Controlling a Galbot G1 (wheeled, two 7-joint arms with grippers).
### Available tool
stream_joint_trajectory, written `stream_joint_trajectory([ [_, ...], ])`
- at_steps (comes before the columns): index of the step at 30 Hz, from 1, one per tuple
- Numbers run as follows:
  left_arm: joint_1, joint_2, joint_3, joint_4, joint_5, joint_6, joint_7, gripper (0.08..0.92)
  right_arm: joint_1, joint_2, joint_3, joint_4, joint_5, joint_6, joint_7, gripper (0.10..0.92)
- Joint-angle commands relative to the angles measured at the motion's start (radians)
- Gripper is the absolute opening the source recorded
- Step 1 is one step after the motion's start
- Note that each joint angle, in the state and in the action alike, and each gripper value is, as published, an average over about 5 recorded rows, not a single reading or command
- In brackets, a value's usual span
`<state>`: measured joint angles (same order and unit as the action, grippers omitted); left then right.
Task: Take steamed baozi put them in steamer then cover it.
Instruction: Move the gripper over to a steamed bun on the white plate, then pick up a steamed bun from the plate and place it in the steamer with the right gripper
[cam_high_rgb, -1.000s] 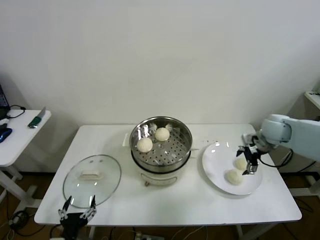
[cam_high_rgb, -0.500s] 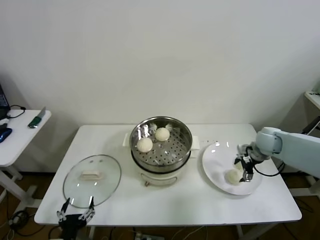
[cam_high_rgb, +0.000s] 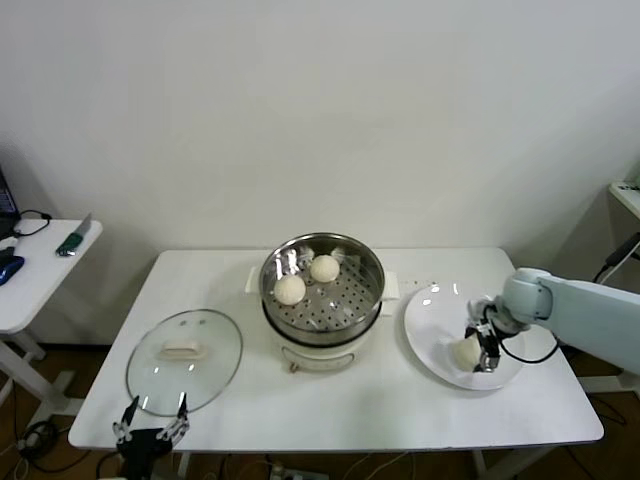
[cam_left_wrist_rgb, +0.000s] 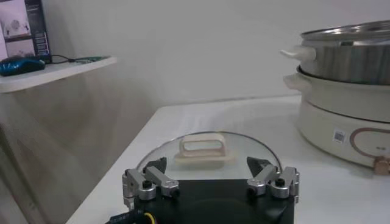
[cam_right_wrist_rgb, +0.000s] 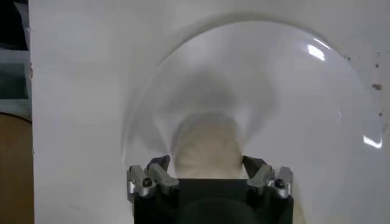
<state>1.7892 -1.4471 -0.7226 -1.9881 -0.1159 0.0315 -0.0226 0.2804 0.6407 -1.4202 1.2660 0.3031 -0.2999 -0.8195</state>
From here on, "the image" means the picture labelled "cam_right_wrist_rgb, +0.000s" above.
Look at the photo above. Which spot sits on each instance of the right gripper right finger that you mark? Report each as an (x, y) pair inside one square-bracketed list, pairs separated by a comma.
[(265, 178)]

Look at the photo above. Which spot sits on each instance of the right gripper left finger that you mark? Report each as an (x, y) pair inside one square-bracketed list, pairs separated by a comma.
[(158, 178)]

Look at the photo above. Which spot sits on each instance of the white steamed baozi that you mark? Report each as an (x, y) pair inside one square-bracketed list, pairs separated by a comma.
[(207, 146)]

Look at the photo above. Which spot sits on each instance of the white round plate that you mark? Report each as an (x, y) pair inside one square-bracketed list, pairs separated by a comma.
[(289, 106)]

